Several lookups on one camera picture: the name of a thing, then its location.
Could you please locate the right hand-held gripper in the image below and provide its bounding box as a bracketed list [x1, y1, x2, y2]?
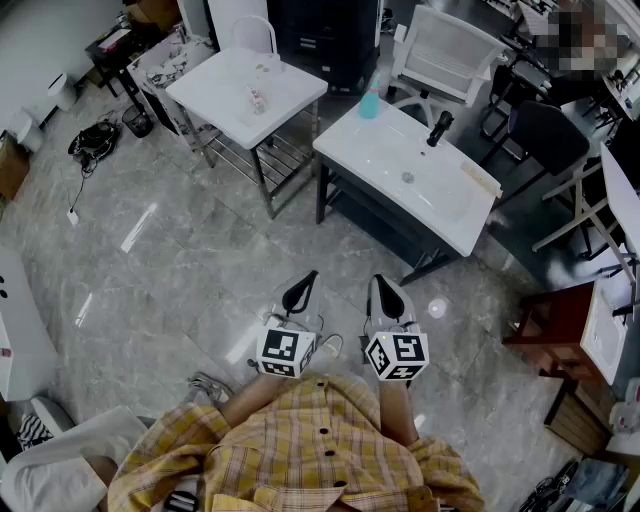
[360, 273, 430, 383]

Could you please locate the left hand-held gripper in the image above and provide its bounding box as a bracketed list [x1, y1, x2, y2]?
[255, 270, 324, 380]

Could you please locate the teal spray bottle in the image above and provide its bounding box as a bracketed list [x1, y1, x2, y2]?
[358, 73, 382, 120]

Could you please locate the person's right forearm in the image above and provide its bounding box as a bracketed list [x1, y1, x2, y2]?
[377, 379, 419, 449]

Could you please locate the person's left forearm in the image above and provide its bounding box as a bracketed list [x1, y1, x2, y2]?
[219, 372, 296, 429]

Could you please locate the clear bottle with red label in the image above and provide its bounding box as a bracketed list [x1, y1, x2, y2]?
[244, 84, 267, 116]

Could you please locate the white shoe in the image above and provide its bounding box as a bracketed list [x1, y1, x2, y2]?
[314, 333, 345, 361]

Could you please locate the grey sneaker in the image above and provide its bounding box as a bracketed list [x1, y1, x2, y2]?
[187, 372, 236, 406]

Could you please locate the yellow plaid shirt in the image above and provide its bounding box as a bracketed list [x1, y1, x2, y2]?
[107, 372, 486, 512]

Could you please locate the white sink on black cabinet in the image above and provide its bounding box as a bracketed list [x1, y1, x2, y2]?
[312, 97, 504, 287]

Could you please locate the red-brown wooden stool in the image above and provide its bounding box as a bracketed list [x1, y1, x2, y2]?
[502, 279, 596, 386]

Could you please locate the black faucet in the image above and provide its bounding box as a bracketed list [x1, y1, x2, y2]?
[426, 110, 455, 148]

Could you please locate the small white sink basin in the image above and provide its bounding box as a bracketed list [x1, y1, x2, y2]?
[579, 279, 629, 386]

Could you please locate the white sink on metal stand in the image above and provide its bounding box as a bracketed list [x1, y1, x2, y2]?
[164, 47, 329, 221]

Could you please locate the wooden slat crate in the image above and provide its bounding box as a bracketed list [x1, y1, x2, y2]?
[544, 379, 614, 456]

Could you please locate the dark grey chair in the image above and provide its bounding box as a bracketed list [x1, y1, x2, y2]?
[479, 99, 591, 201]

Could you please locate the black mesh wastebasket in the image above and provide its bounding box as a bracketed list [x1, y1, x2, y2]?
[121, 103, 155, 139]

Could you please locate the white office chair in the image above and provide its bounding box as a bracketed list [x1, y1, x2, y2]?
[384, 4, 509, 126]

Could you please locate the black office chair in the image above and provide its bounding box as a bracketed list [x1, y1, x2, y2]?
[479, 49, 551, 141]

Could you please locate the white folding table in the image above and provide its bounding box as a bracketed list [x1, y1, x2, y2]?
[532, 142, 640, 301]

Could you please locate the black machine cabinet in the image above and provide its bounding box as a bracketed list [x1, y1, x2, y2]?
[267, 0, 384, 96]

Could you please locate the marble pattern board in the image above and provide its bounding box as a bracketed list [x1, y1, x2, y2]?
[127, 32, 221, 151]

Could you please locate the white appliance with black dots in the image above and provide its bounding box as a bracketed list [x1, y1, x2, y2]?
[0, 244, 61, 401]

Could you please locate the white armchair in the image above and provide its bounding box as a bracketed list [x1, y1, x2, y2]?
[0, 397, 151, 512]

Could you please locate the striped cloth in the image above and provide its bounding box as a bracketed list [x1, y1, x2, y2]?
[17, 413, 54, 449]

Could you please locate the black side table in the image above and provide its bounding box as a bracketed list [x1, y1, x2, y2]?
[84, 24, 146, 99]

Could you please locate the white round bin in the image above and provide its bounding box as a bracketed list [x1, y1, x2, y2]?
[7, 109, 45, 154]
[47, 72, 79, 112]

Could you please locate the cardboard box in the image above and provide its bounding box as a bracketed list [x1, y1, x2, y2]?
[0, 132, 31, 201]

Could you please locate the bundle of black cables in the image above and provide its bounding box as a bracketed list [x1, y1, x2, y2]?
[67, 119, 123, 174]

